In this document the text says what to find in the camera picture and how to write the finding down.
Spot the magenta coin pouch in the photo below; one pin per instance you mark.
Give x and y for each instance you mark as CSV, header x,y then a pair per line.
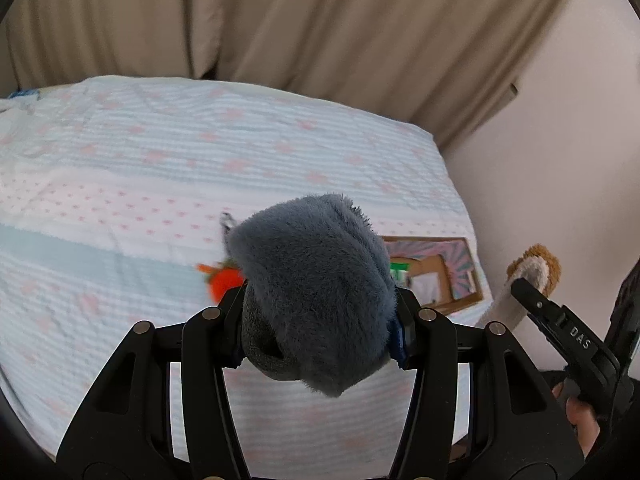
x,y
227,223

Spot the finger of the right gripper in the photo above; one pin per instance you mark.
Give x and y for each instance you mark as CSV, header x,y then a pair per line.
x,y
549,317

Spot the person's right hand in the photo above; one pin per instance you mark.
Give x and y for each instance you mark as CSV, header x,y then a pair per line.
x,y
581,416

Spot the light blue patterned blanket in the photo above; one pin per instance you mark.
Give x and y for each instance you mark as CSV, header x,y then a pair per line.
x,y
111,196

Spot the beige curtain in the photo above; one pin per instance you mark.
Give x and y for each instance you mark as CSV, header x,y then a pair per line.
x,y
446,66

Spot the blue item behind blanket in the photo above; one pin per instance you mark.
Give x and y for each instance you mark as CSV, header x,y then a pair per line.
x,y
24,94

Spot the grey fluffy sock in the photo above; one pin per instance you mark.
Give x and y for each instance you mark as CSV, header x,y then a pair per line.
x,y
319,301

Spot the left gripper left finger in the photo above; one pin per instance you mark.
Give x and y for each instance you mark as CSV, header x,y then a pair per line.
x,y
159,409

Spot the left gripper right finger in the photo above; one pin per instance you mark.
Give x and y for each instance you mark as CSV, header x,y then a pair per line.
x,y
517,430

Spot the white grey cloth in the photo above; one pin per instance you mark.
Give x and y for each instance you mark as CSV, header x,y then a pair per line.
x,y
504,309

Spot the green snack packet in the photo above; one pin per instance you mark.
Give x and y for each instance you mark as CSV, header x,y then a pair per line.
x,y
399,271

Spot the pink cardboard box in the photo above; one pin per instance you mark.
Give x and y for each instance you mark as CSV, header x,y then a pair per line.
x,y
443,273

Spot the brown plush toy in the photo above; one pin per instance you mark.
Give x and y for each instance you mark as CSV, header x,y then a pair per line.
x,y
539,267

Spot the orange pompom toy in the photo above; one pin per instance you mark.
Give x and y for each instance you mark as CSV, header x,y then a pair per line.
x,y
221,277

